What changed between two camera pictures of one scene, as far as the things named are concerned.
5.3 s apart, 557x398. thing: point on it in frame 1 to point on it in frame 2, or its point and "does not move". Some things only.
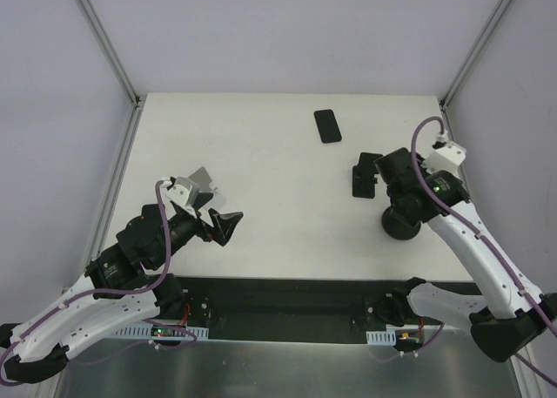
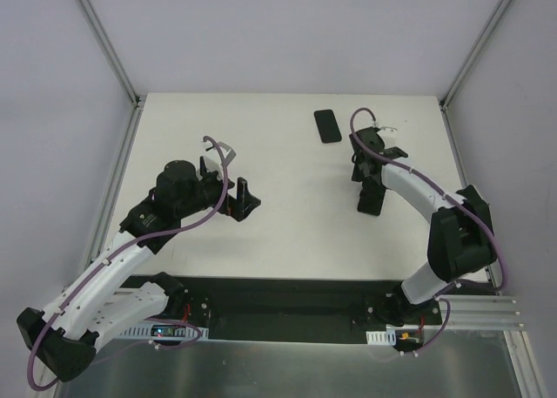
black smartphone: x=327 y=125 does not move
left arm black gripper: x=205 y=225 to x=235 y=199
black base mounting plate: x=253 y=307 does not move
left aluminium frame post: x=106 y=43 does not move
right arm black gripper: x=371 y=172 to x=370 y=180
